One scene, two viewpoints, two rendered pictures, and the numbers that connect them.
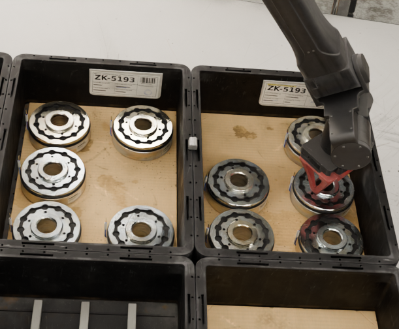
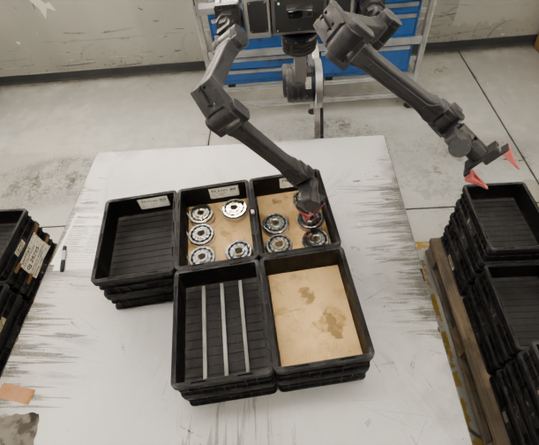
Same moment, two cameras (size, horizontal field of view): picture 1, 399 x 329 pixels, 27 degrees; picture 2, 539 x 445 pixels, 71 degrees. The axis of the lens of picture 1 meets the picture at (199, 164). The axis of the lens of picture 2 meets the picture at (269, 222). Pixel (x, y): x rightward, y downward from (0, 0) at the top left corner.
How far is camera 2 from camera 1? 0.25 m
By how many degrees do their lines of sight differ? 5
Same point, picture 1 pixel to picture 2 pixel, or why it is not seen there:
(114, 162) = (225, 224)
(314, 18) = (281, 157)
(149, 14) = (234, 156)
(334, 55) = (295, 169)
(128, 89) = (226, 193)
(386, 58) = (337, 154)
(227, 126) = (269, 199)
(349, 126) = (308, 194)
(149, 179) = (240, 229)
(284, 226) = (296, 237)
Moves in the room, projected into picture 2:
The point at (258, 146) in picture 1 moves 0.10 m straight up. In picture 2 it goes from (282, 206) to (281, 189)
